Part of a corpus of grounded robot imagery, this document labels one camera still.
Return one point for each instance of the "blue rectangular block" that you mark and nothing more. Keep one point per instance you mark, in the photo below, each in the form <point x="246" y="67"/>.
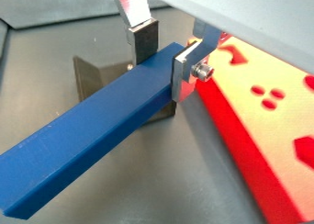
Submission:
<point x="47" y="161"/>

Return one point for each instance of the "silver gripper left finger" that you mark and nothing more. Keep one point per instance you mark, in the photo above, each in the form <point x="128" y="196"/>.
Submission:
<point x="140" y="28"/>

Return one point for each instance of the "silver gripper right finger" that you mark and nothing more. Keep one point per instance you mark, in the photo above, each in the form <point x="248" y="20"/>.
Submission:
<point x="188" y="65"/>

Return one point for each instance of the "red shape sorter board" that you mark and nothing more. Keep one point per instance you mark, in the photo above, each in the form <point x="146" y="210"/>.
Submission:
<point x="260" y="101"/>

